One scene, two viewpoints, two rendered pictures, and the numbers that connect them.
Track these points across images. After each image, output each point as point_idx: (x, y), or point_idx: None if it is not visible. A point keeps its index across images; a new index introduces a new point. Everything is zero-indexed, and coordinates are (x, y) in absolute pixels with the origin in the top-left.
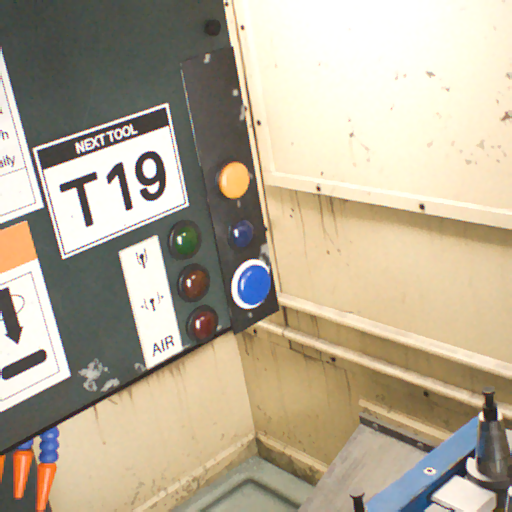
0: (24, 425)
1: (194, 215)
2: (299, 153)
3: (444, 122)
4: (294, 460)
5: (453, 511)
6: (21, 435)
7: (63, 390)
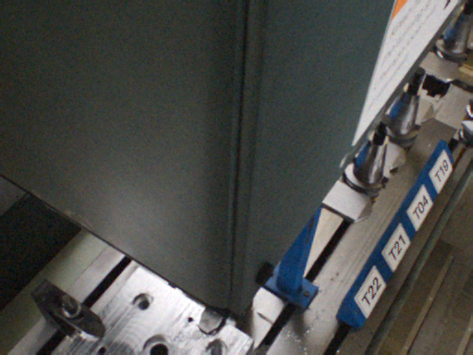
0: (427, 51)
1: None
2: None
3: None
4: None
5: (432, 77)
6: (422, 60)
7: (448, 17)
